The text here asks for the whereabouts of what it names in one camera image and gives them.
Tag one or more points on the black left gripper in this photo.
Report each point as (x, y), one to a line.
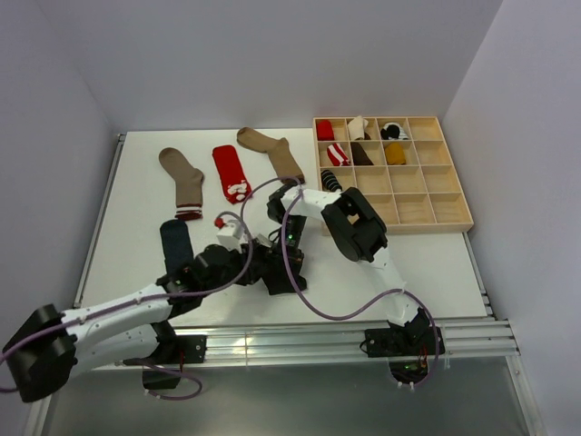
(253, 272)

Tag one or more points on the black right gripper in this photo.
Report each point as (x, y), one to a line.
(276, 254)

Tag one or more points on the black white striped sock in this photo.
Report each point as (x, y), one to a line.
(330, 182)

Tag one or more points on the long black sock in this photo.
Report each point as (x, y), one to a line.
(277, 280)

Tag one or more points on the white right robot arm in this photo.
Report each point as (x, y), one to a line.
(360, 235)

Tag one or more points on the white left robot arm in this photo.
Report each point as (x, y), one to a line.
(52, 347)

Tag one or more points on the navy patterned sock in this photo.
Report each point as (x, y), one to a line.
(176, 245)

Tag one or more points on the red sock with white print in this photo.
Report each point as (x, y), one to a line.
(235, 185)

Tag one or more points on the brown sock with striped cuff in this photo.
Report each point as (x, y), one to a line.
(188, 181)

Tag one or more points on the tan brown sock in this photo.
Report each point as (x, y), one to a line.
(277, 150)

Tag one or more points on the rolled red white striped sock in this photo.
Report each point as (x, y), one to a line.
(337, 155)

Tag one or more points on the rolled dark brown sock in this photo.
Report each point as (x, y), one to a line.
(359, 155)

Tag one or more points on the wooden compartment tray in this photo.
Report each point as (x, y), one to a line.
(423, 196)

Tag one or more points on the rolled cream sock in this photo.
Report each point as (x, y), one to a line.
(357, 128)

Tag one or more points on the rolled mustard yellow sock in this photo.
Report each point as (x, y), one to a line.
(394, 154)

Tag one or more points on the rolled black white sock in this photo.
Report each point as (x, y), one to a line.
(393, 131)

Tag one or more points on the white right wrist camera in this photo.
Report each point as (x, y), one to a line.
(263, 240)

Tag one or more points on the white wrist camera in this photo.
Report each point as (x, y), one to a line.
(230, 234)
(263, 240)

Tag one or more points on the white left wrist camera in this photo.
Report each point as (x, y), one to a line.
(230, 234)

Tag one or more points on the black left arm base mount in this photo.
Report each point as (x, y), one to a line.
(181, 349)

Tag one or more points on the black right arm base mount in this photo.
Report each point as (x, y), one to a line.
(386, 340)

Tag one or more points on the aluminium front rail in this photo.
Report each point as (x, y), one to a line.
(327, 343)

